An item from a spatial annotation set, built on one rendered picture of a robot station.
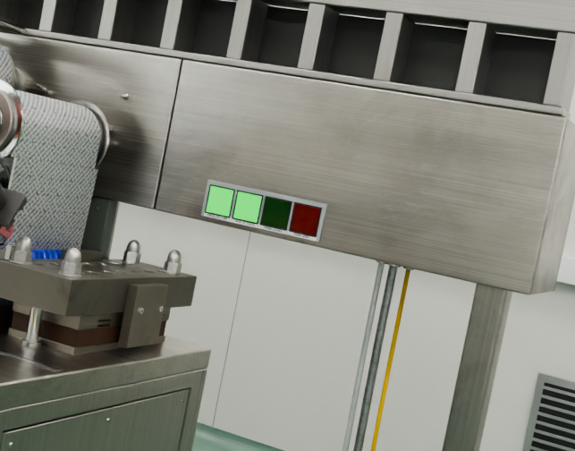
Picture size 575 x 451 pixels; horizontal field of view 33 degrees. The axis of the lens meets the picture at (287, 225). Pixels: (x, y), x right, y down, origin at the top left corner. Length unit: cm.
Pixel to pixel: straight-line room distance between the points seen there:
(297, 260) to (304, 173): 256
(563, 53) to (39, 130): 90
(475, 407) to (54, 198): 86
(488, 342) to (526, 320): 220
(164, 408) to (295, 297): 256
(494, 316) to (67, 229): 81
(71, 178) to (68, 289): 32
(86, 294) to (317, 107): 54
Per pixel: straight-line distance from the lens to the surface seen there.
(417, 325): 416
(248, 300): 445
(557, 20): 172
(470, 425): 188
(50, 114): 181
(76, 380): 157
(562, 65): 170
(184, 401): 189
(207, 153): 189
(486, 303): 185
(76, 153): 187
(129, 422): 174
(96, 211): 203
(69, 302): 161
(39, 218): 181
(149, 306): 177
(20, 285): 166
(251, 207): 183
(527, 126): 169
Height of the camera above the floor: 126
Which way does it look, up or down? 3 degrees down
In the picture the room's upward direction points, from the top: 11 degrees clockwise
